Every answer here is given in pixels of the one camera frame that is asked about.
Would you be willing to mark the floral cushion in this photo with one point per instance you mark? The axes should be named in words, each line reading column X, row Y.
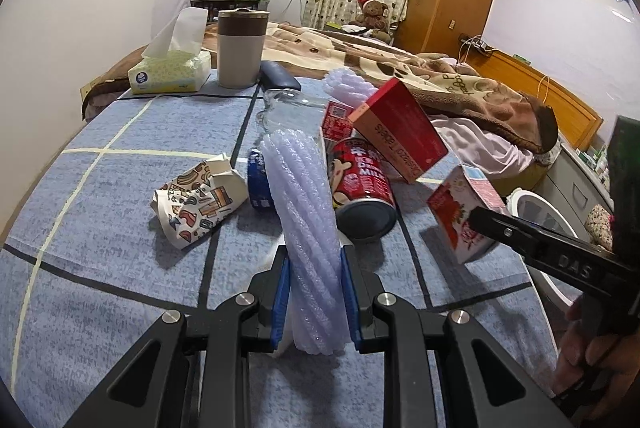
column 600, row 225

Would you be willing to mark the yellow tissue box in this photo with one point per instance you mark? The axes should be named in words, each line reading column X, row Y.
column 172, row 68

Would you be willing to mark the brown printed blanket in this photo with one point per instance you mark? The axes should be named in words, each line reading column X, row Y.
column 450, row 88

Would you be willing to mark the white and red carton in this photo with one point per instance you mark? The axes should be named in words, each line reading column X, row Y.
column 457, row 208

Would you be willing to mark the wooden headboard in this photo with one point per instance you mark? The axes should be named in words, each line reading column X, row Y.
column 555, row 93

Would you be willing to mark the red drink can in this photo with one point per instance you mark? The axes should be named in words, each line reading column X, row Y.
column 362, row 188

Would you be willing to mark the beige tumbler with brown band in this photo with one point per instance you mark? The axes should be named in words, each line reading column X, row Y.
column 240, row 53

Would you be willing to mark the dark blue glasses case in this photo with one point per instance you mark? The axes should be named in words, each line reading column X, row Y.
column 277, row 75

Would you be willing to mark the teddy bear with red hat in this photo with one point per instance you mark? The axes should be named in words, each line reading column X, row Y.
column 372, row 15

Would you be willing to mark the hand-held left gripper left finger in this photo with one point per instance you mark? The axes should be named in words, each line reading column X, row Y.
column 281, row 303

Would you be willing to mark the grey cabinet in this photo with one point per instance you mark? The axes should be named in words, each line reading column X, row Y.
column 570, row 188

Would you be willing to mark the person's right hand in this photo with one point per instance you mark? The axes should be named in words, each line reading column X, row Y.
column 600, row 368

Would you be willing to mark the clear plastic bottle red label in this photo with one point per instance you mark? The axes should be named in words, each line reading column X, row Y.
column 287, row 105

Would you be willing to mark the pink bed sheet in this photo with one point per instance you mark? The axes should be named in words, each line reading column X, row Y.
column 480, row 143

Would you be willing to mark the blue checked cloth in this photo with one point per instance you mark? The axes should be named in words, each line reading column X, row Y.
column 115, row 258

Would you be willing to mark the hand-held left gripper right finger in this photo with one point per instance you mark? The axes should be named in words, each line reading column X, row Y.
column 350, row 308

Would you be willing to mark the long white foam net sleeve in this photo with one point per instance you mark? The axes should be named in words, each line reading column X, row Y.
column 305, row 218

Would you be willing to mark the patterned paper cup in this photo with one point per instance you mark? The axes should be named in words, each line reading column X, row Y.
column 200, row 203

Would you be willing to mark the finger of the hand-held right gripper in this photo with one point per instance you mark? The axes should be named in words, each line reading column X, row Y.
column 540, row 243

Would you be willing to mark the blue tin can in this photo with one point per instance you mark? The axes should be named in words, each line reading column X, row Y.
column 257, row 180

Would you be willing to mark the cluttered desk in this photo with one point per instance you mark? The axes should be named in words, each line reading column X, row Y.
column 225, row 0

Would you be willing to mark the white trash bin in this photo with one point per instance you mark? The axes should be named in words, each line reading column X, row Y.
column 537, row 213

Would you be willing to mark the red cardboard box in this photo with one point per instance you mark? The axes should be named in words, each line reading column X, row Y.
column 405, row 128

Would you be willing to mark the short white foam net sleeve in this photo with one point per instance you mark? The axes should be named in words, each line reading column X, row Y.
column 347, row 85

